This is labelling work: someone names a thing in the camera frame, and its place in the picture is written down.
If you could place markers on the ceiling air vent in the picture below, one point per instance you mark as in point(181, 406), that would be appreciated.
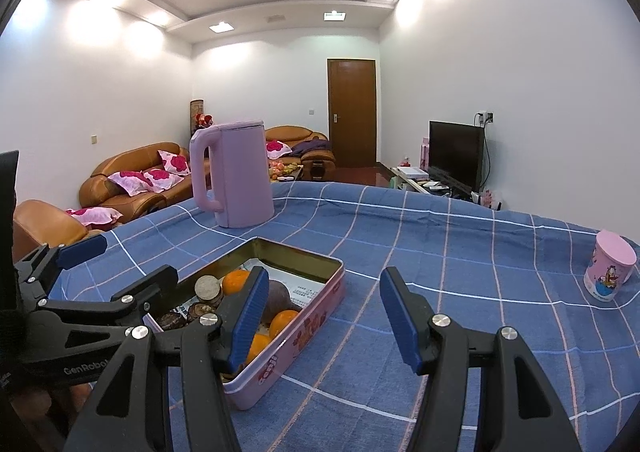
point(275, 18)

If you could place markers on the brown leather armchair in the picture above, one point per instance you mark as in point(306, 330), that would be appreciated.
point(300, 132)

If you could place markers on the black television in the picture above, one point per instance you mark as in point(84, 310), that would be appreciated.
point(455, 155)

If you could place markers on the long brown leather sofa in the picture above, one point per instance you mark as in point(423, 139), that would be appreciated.
point(130, 157)

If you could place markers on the purple electric kettle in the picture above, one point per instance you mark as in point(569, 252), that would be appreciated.
point(240, 177)

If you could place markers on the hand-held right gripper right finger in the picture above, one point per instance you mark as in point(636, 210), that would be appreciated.
point(400, 322)

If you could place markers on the wall power outlet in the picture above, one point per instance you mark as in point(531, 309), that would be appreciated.
point(485, 118)

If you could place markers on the printed paper sheet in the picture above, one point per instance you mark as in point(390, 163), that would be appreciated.
point(306, 291)

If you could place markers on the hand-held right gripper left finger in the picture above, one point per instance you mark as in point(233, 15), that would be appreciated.
point(247, 322)

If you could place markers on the brown cut root piece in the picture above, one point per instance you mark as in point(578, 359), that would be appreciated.
point(207, 288)
point(200, 314)

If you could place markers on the purple cloth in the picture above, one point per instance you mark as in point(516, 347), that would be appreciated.
point(311, 146)

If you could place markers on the brown leather sofa armrest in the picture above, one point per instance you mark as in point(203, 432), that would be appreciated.
point(45, 222)

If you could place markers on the pink metal tin box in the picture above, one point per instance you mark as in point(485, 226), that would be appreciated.
point(300, 334)

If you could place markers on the tall patterned decoration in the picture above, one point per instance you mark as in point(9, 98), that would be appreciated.
point(196, 107)

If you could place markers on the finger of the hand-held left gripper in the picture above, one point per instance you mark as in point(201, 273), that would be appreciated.
point(82, 249)
point(150, 287)

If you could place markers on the white television stand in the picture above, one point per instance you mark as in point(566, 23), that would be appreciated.
point(410, 172)

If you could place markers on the person's left hand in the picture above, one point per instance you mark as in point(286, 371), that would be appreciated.
point(35, 404)

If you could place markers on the blue plaid tablecloth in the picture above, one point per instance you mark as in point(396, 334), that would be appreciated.
point(450, 242)

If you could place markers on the orange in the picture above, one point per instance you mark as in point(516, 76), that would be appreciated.
point(284, 323)
point(235, 282)

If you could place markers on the square ceiling light panel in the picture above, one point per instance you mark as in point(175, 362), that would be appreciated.
point(334, 15)
point(220, 26)

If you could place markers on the pink floral pillow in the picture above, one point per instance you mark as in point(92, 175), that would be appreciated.
point(174, 163)
point(95, 215)
point(135, 180)
point(278, 149)

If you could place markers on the dark coffee table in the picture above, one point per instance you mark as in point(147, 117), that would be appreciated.
point(287, 173)

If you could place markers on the small tangerine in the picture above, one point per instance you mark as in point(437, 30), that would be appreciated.
point(258, 347)

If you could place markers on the brown wooden door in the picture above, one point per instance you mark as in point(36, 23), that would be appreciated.
point(351, 112)

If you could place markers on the pink cartoon cup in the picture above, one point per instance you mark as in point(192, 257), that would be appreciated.
point(607, 267)

